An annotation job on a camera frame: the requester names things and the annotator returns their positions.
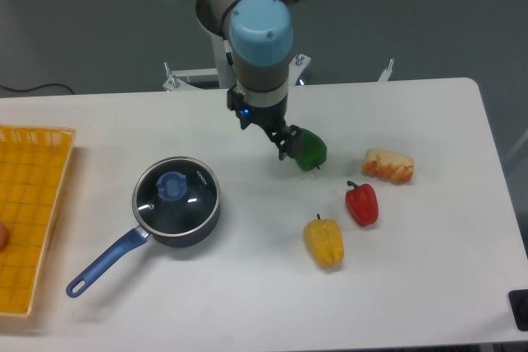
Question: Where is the green bell pepper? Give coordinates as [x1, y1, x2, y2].
[295, 129, 328, 171]

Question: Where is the yellow woven basket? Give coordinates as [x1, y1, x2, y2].
[1, 124, 76, 317]

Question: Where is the black table corner device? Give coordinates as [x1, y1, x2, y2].
[508, 289, 528, 331]

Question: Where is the white base frame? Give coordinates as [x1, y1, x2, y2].
[162, 54, 396, 92]

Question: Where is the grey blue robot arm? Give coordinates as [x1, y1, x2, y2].
[196, 0, 304, 159]

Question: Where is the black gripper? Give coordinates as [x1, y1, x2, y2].
[227, 86, 304, 160]

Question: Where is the dark blue saucepan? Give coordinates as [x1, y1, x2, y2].
[65, 156, 222, 298]

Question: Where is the glass lid blue knob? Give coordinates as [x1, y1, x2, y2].
[131, 156, 221, 236]

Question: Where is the red bell pepper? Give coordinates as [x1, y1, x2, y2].
[345, 181, 379, 227]

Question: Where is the toasted bread piece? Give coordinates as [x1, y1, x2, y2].
[362, 148, 414, 184]

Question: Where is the yellow bell pepper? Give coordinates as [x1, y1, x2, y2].
[303, 214, 344, 269]

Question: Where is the black cable on floor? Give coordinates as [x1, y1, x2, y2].
[0, 83, 76, 95]

